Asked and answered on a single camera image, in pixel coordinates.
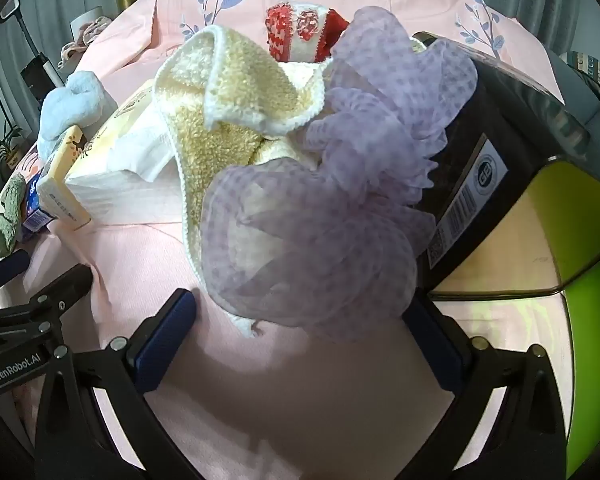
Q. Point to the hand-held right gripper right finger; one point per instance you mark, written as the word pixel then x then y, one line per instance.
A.
pixel 434 345

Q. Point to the pink printed tablecloth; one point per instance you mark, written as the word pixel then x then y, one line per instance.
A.
pixel 280 410

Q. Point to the yellow terry towel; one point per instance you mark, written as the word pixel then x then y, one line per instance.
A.
pixel 240 75

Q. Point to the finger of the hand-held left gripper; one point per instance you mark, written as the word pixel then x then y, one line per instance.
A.
pixel 65 285
pixel 10 266

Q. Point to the grey-blue sofa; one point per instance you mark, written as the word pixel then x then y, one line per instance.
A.
pixel 565 85

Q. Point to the pink frilly cloth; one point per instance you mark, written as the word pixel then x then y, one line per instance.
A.
pixel 87 32

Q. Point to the green terry towel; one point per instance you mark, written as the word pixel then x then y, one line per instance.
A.
pixel 0 230

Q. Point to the patterned cushion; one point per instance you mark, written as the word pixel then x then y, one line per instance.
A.
pixel 592 72

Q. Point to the blue plush toy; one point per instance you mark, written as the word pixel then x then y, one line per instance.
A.
pixel 75 100

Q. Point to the red white knit cloth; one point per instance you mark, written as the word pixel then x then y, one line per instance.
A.
pixel 280 30

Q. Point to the small potted plant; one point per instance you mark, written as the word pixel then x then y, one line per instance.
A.
pixel 11 147

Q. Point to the black box lid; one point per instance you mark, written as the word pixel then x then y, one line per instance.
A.
pixel 485 110

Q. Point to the yellow tissue pack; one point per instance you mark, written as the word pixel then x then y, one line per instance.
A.
pixel 125 195

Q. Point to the small blue packet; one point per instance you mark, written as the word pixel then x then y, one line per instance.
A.
pixel 32 200

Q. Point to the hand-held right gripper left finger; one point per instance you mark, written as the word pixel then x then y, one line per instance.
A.
pixel 166 344

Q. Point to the black stick vacuum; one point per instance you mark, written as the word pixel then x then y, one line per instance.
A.
pixel 40 72

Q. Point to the white paper sheet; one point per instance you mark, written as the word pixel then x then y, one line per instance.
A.
pixel 85 19

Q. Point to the small yellow tissue packet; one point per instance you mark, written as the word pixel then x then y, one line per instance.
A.
pixel 60 180

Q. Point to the green box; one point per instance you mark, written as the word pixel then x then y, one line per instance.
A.
pixel 590 335

